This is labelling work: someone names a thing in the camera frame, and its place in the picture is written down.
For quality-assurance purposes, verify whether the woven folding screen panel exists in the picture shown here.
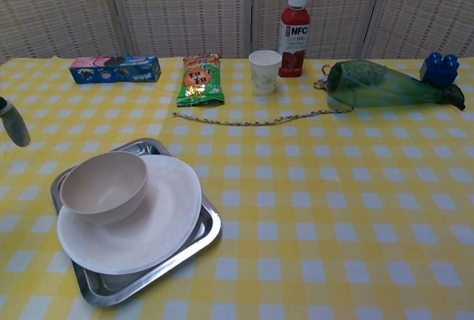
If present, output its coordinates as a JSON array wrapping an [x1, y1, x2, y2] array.
[[251, 0, 388, 60], [105, 0, 256, 59], [362, 0, 474, 61], [0, 0, 125, 64]]

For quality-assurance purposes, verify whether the green orange snack bag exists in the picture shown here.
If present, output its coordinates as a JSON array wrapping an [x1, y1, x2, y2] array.
[[176, 54, 226, 108]]

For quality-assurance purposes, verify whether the blue toy building block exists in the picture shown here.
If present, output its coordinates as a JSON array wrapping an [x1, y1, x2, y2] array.
[[420, 52, 461, 87]]

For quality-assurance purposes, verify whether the blue pink cookie box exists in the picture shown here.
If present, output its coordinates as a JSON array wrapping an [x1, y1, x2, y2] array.
[[68, 55, 162, 84]]

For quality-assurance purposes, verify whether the yellow white checkered tablecloth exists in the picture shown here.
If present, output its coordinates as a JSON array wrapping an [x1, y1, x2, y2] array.
[[0, 56, 474, 320]]

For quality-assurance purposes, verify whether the red juice bottle white cap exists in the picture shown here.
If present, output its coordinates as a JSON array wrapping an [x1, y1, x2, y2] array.
[[278, 0, 311, 79]]

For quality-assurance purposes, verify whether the white round plate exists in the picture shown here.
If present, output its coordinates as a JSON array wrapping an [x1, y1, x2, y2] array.
[[56, 154, 203, 276]]

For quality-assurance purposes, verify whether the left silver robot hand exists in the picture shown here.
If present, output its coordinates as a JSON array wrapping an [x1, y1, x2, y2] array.
[[0, 96, 31, 148]]

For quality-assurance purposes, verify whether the small beige bowl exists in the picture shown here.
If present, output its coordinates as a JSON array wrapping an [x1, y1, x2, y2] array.
[[59, 150, 150, 225]]

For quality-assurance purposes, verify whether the green spray bottle black nozzle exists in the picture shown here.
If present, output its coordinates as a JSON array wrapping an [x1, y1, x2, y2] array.
[[325, 59, 466, 111]]

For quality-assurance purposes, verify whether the braided white rope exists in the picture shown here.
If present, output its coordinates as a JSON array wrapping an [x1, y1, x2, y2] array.
[[172, 63, 353, 127]]

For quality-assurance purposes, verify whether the silver metal tray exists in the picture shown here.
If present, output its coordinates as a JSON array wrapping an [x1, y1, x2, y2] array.
[[50, 137, 223, 307]]

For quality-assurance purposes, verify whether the white paper cup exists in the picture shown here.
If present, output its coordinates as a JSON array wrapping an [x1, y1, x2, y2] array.
[[248, 50, 283, 96]]

